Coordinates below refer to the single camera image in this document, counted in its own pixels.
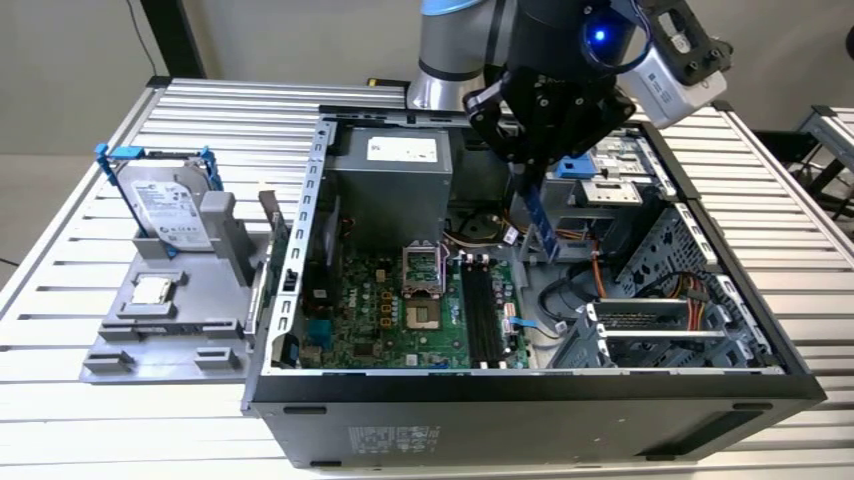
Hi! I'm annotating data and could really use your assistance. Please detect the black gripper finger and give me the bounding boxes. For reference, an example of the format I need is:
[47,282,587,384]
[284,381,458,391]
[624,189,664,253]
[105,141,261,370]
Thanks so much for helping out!
[462,74,536,175]
[543,95,636,167]

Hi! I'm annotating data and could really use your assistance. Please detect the blue RAM stick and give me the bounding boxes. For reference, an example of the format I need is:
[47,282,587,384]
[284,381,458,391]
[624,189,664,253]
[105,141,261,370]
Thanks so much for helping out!
[513,167,560,265]

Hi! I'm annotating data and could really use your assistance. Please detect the black RAM slot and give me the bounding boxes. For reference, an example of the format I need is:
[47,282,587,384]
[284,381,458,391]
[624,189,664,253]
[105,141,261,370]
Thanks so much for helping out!
[468,253,493,370]
[476,253,500,370]
[460,253,485,370]
[484,253,509,370]

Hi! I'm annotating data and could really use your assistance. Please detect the grey drive cage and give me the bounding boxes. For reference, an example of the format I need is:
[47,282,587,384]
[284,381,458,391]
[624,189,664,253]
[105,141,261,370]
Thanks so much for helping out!
[509,124,672,264]

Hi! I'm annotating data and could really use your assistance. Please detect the blue drive latch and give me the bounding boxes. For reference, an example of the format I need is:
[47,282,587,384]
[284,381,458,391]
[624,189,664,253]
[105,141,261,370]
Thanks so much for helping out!
[556,153,596,180]

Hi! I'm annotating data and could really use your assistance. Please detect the silver drive unit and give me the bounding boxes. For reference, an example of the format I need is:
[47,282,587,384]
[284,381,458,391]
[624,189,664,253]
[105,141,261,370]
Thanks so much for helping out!
[579,180,643,207]

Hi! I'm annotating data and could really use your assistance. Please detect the grey power supply unit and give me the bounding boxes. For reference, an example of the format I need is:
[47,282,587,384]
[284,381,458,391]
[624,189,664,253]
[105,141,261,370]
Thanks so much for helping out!
[324,124,456,251]

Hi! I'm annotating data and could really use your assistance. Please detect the metal socket cover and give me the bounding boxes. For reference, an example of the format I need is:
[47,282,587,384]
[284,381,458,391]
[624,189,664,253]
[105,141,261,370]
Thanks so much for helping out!
[398,241,445,297]

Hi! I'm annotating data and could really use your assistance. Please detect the metal slat table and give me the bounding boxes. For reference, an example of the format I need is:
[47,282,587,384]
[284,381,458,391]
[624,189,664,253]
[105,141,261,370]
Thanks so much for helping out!
[789,103,854,221]

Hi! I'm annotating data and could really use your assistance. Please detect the graphics card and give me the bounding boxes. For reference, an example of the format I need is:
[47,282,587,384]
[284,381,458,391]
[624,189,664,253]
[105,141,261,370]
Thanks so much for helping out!
[242,192,296,351]

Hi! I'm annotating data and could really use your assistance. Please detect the CPU socket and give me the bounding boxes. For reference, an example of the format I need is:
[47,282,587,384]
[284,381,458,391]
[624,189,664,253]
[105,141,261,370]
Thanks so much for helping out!
[401,296,446,332]

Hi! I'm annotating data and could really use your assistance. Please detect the metal disk bay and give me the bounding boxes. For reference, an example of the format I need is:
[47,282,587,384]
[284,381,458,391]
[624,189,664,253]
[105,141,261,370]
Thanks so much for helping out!
[551,294,765,370]

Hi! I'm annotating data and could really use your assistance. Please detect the green motherboard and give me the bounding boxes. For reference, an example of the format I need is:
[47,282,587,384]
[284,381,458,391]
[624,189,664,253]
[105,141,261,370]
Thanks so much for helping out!
[292,243,535,371]

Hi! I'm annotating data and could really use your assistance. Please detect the teal board connector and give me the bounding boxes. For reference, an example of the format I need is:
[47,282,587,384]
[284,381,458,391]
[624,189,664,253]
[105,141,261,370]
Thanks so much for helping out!
[305,319,334,347]

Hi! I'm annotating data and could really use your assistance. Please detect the silver hard disk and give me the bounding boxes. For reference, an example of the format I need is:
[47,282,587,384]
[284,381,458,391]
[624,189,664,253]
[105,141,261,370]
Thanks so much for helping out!
[110,164,216,251]

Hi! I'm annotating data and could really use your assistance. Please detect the grey parts rack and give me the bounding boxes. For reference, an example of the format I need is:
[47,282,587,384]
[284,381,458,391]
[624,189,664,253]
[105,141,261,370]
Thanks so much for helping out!
[77,193,269,389]

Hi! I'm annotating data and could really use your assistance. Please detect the blue disk carrier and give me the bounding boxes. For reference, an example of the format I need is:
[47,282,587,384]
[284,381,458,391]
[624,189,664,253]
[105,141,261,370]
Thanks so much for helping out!
[92,143,226,261]

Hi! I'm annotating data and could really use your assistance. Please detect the black PC case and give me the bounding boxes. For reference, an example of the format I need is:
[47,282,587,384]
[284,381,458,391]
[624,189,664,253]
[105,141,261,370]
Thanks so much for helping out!
[238,103,828,471]

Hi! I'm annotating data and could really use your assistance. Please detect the silver CPU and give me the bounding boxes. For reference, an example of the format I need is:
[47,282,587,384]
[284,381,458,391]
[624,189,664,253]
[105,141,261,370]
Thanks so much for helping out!
[129,278,180,307]

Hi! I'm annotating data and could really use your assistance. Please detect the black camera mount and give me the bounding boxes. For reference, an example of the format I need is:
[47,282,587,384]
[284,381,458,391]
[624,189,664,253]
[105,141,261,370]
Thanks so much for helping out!
[640,0,739,90]

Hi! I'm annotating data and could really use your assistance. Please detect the power supply wire bundle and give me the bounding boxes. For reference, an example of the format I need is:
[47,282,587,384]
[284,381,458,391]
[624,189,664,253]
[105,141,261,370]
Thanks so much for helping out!
[440,212,525,250]

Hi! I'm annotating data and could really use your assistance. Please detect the orange data wire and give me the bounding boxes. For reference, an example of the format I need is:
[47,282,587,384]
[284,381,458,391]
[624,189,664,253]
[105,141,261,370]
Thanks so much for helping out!
[588,252,609,303]

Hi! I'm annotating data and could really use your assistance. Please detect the black wire loop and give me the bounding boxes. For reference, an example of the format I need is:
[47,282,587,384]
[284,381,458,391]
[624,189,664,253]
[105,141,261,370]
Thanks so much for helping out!
[537,275,592,334]

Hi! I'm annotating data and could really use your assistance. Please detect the orange yellow power wires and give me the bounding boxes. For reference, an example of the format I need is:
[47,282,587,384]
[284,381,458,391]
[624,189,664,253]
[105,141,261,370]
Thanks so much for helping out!
[669,272,709,335]

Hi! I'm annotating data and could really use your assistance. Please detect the black vertical post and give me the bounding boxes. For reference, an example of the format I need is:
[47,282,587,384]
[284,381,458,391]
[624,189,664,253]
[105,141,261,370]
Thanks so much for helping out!
[136,0,209,80]

